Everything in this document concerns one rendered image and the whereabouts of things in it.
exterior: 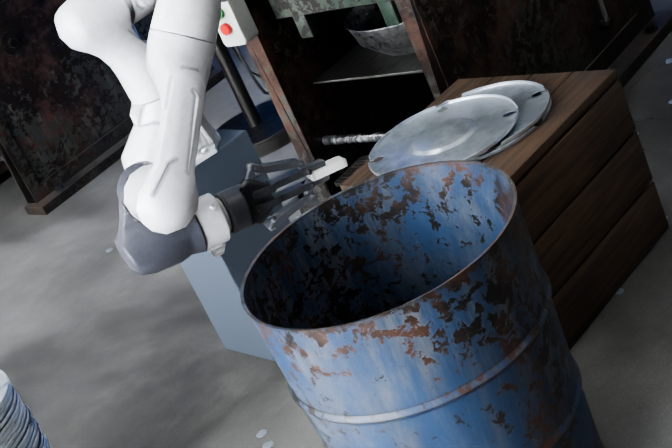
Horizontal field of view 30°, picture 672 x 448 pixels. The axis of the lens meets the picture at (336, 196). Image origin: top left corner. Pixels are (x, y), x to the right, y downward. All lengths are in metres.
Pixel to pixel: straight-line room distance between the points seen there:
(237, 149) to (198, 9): 0.53
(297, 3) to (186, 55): 0.91
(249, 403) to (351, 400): 0.84
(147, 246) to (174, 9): 0.38
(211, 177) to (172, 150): 0.50
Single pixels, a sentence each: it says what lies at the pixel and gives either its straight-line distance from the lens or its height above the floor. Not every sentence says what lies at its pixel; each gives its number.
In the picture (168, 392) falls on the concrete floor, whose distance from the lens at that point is 2.70.
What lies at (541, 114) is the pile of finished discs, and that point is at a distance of 2.24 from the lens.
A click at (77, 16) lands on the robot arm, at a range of 2.36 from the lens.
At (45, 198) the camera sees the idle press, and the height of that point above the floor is 0.03.
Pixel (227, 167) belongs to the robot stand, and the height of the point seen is 0.41.
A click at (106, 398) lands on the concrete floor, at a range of 2.82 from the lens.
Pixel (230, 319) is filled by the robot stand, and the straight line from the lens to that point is 2.63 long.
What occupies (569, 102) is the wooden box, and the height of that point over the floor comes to 0.35.
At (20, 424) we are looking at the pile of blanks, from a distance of 2.23.
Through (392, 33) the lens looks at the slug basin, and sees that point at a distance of 2.88.
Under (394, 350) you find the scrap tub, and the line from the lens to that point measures 1.63.
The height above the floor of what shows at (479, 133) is 0.37.
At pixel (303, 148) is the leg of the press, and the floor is 0.18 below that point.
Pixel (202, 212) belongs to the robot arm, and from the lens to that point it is 2.08.
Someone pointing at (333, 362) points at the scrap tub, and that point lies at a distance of 1.66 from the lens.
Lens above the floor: 1.25
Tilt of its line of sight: 23 degrees down
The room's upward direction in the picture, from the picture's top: 25 degrees counter-clockwise
